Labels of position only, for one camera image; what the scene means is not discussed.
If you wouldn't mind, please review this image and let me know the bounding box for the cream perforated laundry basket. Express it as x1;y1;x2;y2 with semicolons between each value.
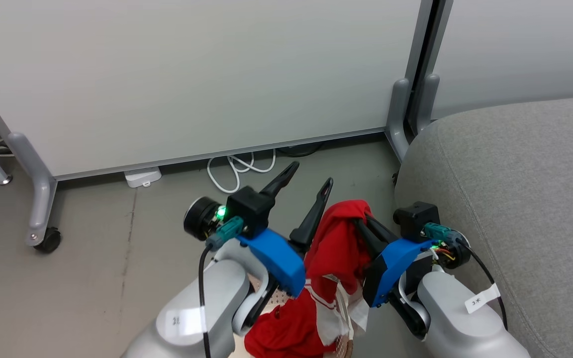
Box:
232;276;357;358

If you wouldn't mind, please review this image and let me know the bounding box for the wide white partition panel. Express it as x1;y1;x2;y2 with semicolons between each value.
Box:
0;0;434;180

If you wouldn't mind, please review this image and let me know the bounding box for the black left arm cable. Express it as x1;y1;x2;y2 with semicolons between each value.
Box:
197;216;245;358

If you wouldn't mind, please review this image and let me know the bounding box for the white power adapter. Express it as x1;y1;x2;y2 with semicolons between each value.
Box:
124;167;163;188

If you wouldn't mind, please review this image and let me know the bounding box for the grey fabric sofa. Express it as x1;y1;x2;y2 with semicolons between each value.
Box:
394;94;573;358

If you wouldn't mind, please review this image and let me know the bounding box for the white paper tag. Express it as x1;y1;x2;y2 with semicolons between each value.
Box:
465;283;501;314

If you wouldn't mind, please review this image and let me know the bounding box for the red and white garment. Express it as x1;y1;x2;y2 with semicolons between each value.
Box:
244;199;375;358

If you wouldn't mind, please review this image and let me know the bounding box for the grey partition leg with caster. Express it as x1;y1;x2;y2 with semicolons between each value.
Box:
7;131;62;254

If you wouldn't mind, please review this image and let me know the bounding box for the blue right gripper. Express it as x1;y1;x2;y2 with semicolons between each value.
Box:
355;213;437;308

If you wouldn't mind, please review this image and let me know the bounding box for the white coiled cable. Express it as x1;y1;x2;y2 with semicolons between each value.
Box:
206;149;277;194

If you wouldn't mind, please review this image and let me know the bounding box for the black floor cable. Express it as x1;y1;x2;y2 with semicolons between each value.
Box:
276;143;325;158

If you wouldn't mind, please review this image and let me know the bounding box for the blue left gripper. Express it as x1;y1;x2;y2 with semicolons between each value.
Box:
237;161;334;299

